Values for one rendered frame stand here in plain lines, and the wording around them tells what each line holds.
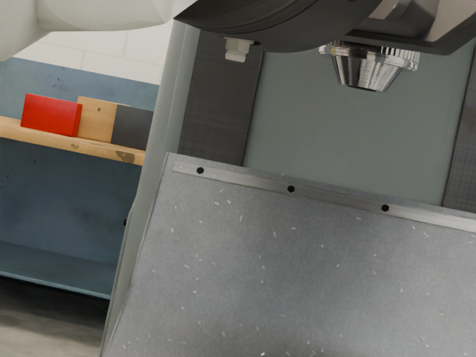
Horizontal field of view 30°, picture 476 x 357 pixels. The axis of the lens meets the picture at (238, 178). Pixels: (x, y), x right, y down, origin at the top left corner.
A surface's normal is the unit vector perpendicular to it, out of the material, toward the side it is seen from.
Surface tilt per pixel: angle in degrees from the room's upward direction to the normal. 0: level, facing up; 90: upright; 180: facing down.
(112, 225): 90
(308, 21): 143
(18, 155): 90
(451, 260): 64
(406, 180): 90
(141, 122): 90
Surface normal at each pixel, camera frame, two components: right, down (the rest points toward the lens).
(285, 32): 0.23, 0.96
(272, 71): -0.13, 0.06
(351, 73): -0.60, 0.40
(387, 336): -0.04, -0.37
